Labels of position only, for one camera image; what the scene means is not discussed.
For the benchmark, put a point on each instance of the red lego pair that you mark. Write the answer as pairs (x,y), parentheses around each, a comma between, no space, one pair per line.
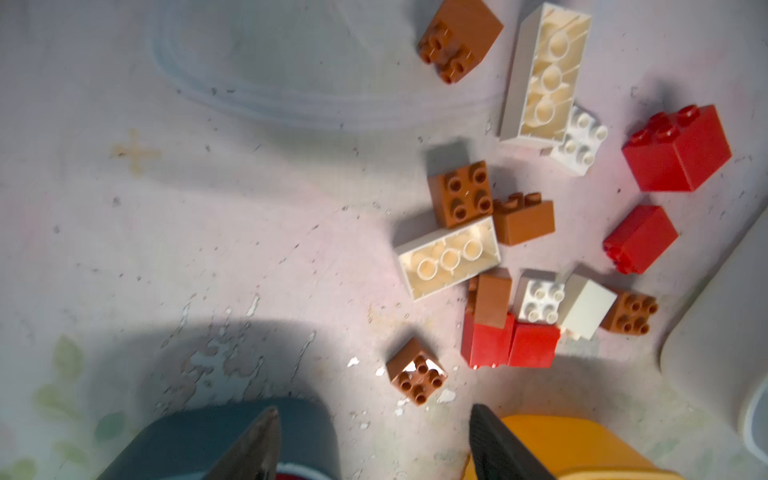
(533,345)
(486,346)

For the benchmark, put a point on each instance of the brown lego on red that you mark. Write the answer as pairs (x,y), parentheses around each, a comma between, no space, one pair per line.
(489,297)

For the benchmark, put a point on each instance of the small white lego upper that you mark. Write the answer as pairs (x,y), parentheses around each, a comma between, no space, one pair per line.
(584,137)

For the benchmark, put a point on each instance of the white lego cube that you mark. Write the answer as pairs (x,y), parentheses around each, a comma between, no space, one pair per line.
(584,307)

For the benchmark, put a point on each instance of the brown lego side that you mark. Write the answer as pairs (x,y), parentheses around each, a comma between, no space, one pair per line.
(521,218)

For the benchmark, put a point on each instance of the brown lego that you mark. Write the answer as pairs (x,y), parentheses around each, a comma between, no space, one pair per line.
(489,297)
(458,38)
(630,313)

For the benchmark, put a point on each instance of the dark teal plastic tray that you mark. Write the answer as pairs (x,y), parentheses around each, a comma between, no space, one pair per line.
(186,444)

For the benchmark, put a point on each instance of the long white lego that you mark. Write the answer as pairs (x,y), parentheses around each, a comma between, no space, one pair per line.
(447,257)

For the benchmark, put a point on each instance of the yellow plastic tray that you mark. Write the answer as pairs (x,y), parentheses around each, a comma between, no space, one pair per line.
(572,448)

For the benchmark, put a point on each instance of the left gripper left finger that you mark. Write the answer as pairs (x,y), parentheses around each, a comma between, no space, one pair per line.
(255,454)

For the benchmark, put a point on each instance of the red lego cube lower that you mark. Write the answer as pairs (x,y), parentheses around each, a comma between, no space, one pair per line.
(640,239)

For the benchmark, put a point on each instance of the white lego studs small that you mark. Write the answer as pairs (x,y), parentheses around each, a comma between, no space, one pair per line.
(538,297)

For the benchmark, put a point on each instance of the red lego cube upper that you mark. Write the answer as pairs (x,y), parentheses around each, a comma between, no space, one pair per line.
(678,152)

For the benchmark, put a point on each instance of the brown lego front lone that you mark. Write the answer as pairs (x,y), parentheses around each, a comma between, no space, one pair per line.
(415,372)

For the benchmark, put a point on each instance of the white plastic tray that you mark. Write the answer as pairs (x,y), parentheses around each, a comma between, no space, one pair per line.
(716,356)

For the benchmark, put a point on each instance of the red lego cube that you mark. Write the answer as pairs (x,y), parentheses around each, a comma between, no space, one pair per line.
(640,239)
(678,152)

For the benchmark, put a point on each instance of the red lego pair left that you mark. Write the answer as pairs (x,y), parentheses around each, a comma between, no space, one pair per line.
(486,346)

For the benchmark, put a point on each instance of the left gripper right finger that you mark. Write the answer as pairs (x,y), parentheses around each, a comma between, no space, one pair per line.
(497,452)

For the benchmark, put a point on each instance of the brown lego studs up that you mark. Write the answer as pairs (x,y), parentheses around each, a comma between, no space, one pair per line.
(461,195)

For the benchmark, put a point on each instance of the brown lego top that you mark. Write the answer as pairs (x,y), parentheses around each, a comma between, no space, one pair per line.
(458,38)

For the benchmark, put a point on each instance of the red lego pair right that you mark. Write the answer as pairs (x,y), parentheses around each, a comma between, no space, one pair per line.
(533,345)

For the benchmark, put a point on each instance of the long white lego brick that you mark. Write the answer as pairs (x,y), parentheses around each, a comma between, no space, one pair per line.
(548,55)

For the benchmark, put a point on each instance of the brown lego right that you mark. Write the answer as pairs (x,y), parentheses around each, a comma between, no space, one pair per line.
(630,313)

